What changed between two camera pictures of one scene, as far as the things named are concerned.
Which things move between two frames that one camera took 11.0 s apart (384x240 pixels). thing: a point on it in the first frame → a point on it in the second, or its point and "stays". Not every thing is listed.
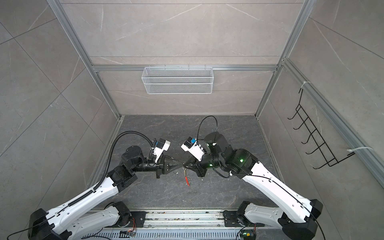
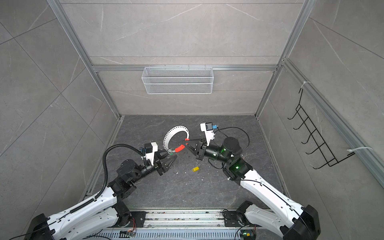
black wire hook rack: [322, 148] stays
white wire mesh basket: [176, 80] stays
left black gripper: [162, 164] → [159, 165]
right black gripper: [198, 168] → [198, 151]
